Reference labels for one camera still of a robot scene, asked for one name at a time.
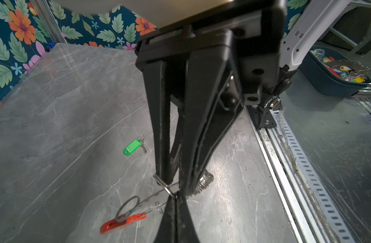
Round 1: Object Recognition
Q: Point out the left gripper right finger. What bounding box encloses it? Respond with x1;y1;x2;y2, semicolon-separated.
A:
175;192;200;243

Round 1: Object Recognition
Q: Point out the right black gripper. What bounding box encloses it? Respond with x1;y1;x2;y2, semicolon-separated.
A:
135;1;286;196

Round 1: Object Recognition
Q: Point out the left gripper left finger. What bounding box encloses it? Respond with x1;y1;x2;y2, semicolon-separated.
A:
154;196;177;243

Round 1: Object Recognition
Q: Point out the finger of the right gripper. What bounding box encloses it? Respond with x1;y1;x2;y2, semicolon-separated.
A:
143;61;183;184

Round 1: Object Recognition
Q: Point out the metal key organizer red handle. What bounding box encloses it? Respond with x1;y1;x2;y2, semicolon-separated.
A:
99;169;215;235

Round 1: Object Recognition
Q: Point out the green key tag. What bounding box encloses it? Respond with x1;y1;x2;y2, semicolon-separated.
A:
123;135;147;156

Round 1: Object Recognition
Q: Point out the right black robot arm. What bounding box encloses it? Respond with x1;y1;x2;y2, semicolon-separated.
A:
135;1;348;195

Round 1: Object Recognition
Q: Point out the dark bin with keys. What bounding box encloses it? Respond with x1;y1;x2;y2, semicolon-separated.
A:
299;46;371;97

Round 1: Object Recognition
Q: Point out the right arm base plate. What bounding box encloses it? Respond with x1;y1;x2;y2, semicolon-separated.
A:
249;98;282;130

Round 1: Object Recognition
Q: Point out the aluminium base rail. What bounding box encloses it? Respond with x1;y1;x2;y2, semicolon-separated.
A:
246;100;371;243

